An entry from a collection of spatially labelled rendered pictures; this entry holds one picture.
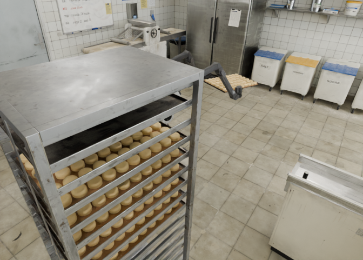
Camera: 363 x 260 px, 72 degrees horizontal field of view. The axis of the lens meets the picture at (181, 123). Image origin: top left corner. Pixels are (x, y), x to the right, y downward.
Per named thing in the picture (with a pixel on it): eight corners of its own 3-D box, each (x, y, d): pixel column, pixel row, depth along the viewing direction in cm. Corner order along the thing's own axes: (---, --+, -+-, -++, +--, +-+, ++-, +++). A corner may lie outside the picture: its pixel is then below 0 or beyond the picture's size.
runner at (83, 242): (187, 164, 126) (187, 160, 124) (192, 167, 124) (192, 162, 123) (63, 252, 85) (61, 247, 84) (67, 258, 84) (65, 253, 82)
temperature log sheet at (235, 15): (239, 27, 479) (241, 10, 463) (238, 27, 477) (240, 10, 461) (228, 25, 490) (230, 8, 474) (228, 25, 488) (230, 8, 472)
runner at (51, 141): (192, 81, 102) (192, 74, 101) (197, 83, 101) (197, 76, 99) (24, 148, 62) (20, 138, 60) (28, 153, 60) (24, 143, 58)
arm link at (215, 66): (216, 59, 244) (222, 60, 236) (218, 71, 251) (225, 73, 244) (179, 78, 230) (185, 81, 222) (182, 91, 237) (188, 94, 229)
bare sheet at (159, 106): (130, 77, 127) (130, 74, 126) (189, 104, 104) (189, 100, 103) (-6, 120, 89) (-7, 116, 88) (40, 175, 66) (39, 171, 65)
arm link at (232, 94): (213, 70, 248) (220, 72, 239) (216, 66, 248) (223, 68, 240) (229, 99, 274) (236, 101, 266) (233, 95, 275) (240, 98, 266)
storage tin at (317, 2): (320, 11, 463) (324, -2, 451) (318, 12, 451) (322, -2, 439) (310, 10, 471) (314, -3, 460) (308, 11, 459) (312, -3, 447)
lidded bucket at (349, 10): (358, 14, 436) (363, 1, 425) (357, 16, 419) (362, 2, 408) (342, 13, 448) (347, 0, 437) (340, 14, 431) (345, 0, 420)
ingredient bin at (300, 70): (276, 94, 515) (286, 58, 474) (284, 85, 560) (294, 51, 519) (304, 101, 489) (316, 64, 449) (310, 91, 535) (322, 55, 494)
